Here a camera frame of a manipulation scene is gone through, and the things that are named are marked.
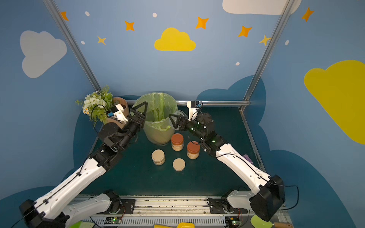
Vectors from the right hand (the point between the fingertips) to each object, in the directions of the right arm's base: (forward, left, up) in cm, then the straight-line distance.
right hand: (177, 114), depth 69 cm
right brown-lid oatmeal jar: (-5, -9, -26) cm, 28 cm away
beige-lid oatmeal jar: (-10, +12, -30) cm, 33 cm away
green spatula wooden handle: (-39, -43, -36) cm, 68 cm away
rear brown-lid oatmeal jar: (-1, +1, -25) cm, 25 cm away
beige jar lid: (-11, -1, -35) cm, 37 cm away
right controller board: (-39, -31, -36) cm, 62 cm away
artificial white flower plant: (+10, +49, -6) cm, 51 cm away
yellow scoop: (-42, -4, -35) cm, 55 cm away
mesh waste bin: (+5, +15, -31) cm, 35 cm away
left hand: (-4, +11, +8) cm, 14 cm away
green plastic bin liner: (+21, +15, -16) cm, 31 cm away
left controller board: (-43, +30, -35) cm, 63 cm away
